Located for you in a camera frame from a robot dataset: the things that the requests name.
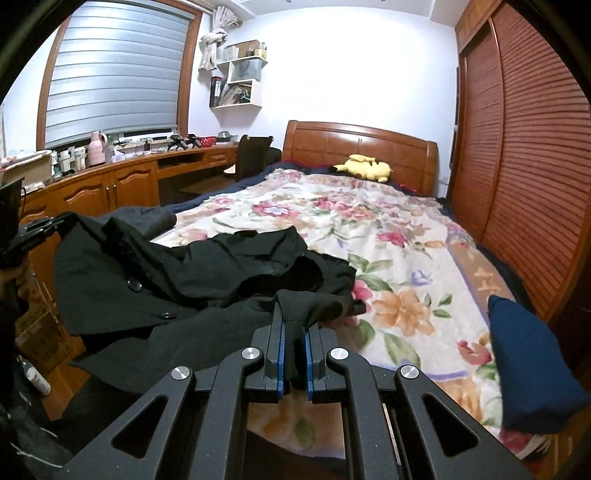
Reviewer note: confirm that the dark blue bedsheet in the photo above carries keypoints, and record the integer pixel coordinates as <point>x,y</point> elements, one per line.
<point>203,198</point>

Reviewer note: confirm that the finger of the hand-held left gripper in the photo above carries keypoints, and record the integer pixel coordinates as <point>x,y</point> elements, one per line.
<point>44,227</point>

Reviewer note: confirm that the tied beige curtain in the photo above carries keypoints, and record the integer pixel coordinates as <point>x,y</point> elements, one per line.
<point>210,46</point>

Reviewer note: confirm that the black buttoned coat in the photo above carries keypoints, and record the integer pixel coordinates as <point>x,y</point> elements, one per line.
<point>184,277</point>

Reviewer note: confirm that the grey window blind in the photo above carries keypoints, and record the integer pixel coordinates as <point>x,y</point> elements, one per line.
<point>115,69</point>

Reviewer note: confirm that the white plastic bottle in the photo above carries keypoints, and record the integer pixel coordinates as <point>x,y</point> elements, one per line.
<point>36,377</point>

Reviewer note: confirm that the wooden desk with cabinets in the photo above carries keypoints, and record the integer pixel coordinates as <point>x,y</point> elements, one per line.
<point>134,180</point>

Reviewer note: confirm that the dark blue pillow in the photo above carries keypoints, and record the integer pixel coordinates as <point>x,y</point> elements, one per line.
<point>531,369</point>

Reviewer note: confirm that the person's left hand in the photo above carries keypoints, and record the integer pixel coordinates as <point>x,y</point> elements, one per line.
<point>10,284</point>

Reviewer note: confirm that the black tripod stand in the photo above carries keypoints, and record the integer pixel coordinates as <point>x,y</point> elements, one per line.
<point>180,141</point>

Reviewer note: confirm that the wooden bed headboard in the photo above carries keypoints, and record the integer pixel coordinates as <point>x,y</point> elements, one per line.
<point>323,143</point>

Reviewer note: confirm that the wooden louvred wardrobe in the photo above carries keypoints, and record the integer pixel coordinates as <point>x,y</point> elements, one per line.
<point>531,161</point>

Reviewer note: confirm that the pink bottle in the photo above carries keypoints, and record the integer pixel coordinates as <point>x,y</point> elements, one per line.
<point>98,150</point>

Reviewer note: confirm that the cardboard box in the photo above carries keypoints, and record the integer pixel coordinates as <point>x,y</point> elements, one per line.
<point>41,332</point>

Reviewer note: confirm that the red basket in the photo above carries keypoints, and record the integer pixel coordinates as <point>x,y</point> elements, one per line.
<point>207,141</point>

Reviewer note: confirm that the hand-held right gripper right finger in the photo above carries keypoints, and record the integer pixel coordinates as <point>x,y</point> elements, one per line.
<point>310,369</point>

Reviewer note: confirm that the dark wooden chair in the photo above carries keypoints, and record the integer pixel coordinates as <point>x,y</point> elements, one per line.
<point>251,152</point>

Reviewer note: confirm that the beige open box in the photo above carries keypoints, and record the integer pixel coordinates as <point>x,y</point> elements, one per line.
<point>27,168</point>

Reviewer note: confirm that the yellow plush toy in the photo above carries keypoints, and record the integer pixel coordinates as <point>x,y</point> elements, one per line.
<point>369,168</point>

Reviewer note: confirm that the floral blanket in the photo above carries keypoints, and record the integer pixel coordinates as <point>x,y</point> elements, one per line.
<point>392,258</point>

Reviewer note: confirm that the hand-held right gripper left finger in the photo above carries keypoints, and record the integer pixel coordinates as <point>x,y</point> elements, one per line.
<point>278,355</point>

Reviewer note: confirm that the white wall shelf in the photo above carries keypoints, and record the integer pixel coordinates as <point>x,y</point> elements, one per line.
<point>254,94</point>

